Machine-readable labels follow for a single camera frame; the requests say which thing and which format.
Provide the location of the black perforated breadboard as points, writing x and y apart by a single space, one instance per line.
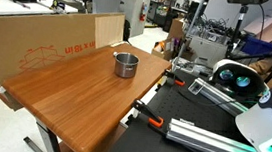
186 107

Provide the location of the blue plastic bin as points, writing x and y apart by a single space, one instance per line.
257 46

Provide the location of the white VR headset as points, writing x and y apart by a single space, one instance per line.
234 66

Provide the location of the grey metal table leg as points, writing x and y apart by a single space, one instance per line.
49 141

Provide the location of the tall brown cardboard box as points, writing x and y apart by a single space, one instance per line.
176 29

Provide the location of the white workbench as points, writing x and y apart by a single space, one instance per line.
2 6

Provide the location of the flat brown cardboard sheet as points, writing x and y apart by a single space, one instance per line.
268 26

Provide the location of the silver metal pot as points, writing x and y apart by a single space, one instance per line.
125 70

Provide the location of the slanted silver metal pole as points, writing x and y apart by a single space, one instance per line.
191 27

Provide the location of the aluminium rail with end bracket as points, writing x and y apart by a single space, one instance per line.
215 95

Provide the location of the large flat cardboard board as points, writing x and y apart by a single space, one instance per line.
29 39

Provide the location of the cardboard box with orange items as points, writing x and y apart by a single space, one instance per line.
162 48

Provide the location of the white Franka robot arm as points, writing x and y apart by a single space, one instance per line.
265 125

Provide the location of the black camera stand pole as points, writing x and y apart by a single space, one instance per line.
236 32

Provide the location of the grey equipment box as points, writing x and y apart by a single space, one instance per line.
208 51

